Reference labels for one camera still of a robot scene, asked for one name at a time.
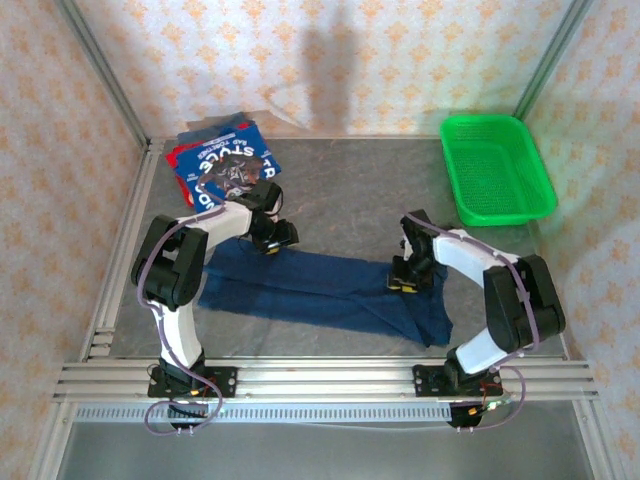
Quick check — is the navy blue t-shirt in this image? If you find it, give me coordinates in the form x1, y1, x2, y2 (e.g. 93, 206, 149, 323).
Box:
197, 237, 455, 349

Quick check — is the blue printed folded t-shirt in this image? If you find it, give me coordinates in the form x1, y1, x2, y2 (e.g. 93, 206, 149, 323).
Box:
172, 123, 285, 214

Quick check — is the grey-blue folded t-shirt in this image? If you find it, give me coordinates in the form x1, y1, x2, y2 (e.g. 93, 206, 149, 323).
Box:
178, 113, 254, 147

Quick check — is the red folded t-shirt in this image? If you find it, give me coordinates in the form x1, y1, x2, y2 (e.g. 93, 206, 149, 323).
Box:
165, 146, 199, 207

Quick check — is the green plastic basket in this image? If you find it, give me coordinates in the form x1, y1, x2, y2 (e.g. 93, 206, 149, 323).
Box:
438, 113, 560, 227

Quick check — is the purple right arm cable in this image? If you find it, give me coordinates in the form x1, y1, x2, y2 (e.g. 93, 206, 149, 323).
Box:
399, 212, 544, 434

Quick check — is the aluminium base rail beam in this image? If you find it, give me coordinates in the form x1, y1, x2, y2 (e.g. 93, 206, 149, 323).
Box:
52, 355, 600, 404

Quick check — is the small circuit board with wires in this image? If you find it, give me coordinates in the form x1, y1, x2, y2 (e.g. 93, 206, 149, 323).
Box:
467, 394, 516, 419

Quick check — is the grey slotted cable duct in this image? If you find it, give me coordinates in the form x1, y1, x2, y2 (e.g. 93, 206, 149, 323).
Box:
74, 402, 451, 424

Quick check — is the orange connector with wires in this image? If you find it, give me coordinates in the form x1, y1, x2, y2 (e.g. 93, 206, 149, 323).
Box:
169, 383, 221, 404

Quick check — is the aluminium table side rail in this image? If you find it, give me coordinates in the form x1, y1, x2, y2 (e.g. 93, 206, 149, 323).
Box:
79, 139, 166, 361

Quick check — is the aluminium frame post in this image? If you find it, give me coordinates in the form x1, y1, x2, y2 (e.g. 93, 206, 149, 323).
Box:
514, 0, 596, 121
52, 0, 151, 151

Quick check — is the aluminium frame leg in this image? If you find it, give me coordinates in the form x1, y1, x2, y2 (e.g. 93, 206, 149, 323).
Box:
572, 399, 619, 480
27, 399, 76, 480

